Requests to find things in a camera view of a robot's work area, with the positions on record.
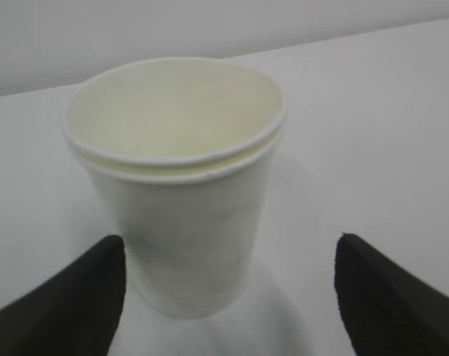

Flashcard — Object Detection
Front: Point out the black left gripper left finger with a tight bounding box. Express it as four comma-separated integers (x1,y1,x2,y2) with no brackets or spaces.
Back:
0,235,127,355

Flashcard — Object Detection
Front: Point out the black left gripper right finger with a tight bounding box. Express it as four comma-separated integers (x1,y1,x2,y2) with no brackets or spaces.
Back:
334,234,449,355

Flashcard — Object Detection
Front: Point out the white paper cup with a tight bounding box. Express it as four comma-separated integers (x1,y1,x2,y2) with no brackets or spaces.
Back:
63,57,286,318

